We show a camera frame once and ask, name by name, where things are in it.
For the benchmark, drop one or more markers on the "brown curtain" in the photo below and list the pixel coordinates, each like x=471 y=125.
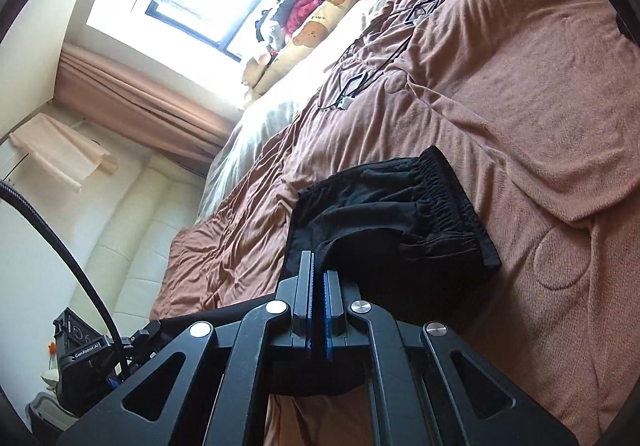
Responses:
x=134 y=106

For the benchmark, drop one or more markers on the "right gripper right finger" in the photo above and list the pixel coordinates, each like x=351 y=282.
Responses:
x=426 y=386

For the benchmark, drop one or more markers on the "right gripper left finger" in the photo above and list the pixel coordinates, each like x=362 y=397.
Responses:
x=202 y=379

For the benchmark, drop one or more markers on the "white bed sheet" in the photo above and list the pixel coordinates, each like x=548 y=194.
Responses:
x=278 y=107

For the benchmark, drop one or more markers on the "brown bed blanket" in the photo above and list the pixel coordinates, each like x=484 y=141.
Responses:
x=535 y=104

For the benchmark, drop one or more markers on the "black pants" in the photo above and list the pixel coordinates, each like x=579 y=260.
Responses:
x=401 y=233

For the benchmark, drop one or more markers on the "cartoon print pillow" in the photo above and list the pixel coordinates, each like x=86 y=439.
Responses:
x=315 y=29

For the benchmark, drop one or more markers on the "beige hanging cloth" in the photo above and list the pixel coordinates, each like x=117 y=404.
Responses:
x=61 y=151

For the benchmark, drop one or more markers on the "clothes pile on windowsill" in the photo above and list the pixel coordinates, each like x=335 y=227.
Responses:
x=277 y=25

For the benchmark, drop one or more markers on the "white padded headboard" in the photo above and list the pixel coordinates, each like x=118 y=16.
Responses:
x=123 y=225

